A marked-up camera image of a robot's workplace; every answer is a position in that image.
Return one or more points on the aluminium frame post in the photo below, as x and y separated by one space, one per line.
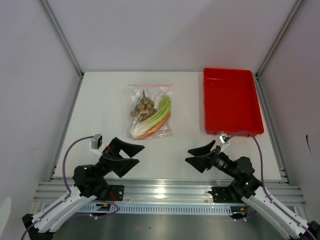
50 15
284 29

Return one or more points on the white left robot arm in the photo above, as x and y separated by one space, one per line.
89 186

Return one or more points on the slotted grey cable duct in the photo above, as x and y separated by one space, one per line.
164 209

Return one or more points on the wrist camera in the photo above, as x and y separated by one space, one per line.
224 139
96 143

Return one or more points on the right aluminium frame post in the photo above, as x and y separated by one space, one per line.
284 29

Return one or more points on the clear pink zip top bag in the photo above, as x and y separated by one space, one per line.
154 91

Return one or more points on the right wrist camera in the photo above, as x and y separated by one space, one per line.
224 139

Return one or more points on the yellow longan fruit bunch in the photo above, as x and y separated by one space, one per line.
143 107

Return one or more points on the green white celery stalk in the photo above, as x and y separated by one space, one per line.
163 107

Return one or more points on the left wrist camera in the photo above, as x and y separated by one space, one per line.
96 143

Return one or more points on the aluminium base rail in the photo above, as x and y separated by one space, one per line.
194 191

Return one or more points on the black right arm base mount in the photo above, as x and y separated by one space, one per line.
224 195

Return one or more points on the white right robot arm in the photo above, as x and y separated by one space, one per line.
247 188

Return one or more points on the left aluminium frame post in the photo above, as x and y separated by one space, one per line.
50 15

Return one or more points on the red plastic tray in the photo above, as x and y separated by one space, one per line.
230 102

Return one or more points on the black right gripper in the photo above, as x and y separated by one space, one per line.
200 163

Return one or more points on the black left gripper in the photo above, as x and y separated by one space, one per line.
121 166

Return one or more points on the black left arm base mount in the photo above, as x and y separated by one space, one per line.
115 193

